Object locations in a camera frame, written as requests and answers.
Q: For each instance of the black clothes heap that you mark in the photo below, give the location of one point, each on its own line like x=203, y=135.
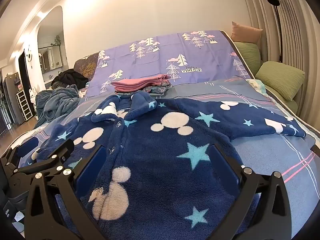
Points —
x=70, y=77

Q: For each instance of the purple tree print sheet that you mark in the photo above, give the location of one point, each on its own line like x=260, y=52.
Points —
x=155, y=55

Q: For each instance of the white shelf rack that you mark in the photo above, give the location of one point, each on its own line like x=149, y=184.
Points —
x=23, y=105

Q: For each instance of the teal fleece blanket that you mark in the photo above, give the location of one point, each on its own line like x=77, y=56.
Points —
x=57, y=100

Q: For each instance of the dark floral cushion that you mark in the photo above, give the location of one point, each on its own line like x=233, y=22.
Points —
x=86, y=65

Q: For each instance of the blue fleece star print jacket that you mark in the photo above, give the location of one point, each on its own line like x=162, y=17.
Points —
x=160, y=160

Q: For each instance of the wall mirror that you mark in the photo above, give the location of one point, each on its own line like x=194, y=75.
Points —
x=51, y=57

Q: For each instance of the light floral cloth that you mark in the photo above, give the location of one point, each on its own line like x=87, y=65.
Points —
x=256, y=86

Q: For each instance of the blue-grey striped bed sheet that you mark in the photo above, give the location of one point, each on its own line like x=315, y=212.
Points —
x=270, y=160

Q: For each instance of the green pillow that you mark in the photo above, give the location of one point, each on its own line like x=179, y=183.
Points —
x=247, y=55
x=280, y=77

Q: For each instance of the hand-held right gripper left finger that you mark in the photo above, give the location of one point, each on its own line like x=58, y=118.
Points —
x=90, y=170

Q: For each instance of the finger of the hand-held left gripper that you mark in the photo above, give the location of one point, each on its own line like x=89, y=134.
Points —
x=26, y=150
x=57, y=150

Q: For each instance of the hanging green plant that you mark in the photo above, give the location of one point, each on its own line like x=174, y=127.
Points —
x=57, y=40

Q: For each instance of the floral folded garment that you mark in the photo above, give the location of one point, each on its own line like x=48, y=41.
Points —
x=157, y=90

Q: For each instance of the pink folded garment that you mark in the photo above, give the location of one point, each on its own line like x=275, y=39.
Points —
x=140, y=82

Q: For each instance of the orange pillow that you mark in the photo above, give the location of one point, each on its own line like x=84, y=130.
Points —
x=246, y=32

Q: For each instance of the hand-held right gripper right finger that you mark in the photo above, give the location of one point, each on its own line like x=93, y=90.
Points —
x=225, y=166

